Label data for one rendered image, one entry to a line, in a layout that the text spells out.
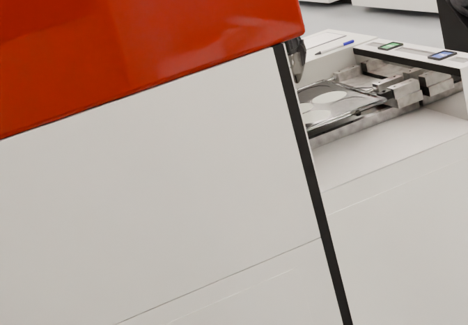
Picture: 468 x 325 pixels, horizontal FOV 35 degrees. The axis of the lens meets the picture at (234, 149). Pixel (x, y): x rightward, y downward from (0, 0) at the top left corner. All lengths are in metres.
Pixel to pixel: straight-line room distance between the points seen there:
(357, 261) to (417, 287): 0.20
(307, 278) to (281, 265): 0.07
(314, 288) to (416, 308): 0.47
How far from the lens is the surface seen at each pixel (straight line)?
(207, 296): 1.46
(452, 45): 2.53
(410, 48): 2.20
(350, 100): 2.04
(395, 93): 2.04
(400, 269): 1.88
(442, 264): 1.95
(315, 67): 2.32
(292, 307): 1.53
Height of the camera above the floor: 1.49
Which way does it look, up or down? 18 degrees down
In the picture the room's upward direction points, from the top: 16 degrees counter-clockwise
